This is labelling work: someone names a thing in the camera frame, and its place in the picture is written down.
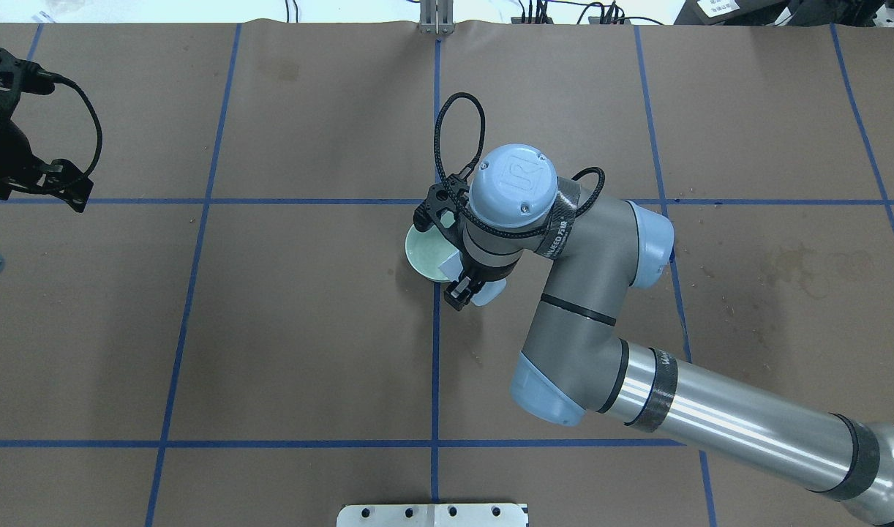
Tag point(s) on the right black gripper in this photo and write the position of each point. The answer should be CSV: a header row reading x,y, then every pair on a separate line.
x,y
478,274

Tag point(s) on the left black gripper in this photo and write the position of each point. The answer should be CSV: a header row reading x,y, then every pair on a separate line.
x,y
6,152

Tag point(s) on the light blue plastic cup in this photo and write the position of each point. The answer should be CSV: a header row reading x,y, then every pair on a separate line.
x,y
483,291

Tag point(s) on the mint green bowl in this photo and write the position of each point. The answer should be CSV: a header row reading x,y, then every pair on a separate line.
x,y
432,256

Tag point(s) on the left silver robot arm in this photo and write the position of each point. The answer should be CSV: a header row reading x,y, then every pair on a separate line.
x,y
21,171

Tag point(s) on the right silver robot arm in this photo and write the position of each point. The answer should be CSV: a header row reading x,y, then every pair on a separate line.
x,y
796,300

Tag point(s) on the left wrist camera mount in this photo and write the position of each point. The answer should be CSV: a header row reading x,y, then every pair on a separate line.
x,y
17,77

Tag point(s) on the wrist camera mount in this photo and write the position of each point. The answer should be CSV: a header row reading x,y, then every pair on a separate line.
x,y
17,77
438,211

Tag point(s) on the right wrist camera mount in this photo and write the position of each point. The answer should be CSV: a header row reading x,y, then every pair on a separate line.
x,y
438,211

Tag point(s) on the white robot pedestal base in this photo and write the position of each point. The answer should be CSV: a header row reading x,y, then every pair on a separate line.
x,y
457,514

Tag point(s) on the aluminium frame post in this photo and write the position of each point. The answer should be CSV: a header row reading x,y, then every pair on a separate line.
x,y
436,17

